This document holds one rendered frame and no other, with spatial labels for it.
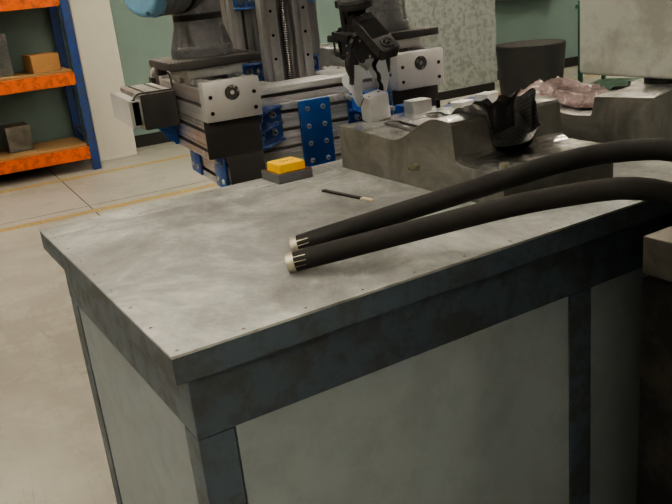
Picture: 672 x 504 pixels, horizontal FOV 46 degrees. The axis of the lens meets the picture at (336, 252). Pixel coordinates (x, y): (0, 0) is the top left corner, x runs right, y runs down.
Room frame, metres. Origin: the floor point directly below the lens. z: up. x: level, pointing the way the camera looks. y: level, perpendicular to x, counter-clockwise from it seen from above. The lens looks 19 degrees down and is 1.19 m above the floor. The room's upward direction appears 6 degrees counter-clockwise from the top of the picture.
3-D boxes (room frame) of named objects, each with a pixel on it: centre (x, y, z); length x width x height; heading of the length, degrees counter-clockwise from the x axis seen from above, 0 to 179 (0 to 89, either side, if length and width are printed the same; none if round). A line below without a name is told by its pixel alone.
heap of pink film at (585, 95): (1.77, -0.53, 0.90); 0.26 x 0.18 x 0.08; 47
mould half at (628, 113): (1.77, -0.54, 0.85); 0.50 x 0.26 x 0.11; 47
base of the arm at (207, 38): (2.01, 0.27, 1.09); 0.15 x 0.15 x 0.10
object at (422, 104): (1.79, -0.19, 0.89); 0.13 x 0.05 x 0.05; 30
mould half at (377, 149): (1.52, -0.27, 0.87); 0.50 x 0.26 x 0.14; 30
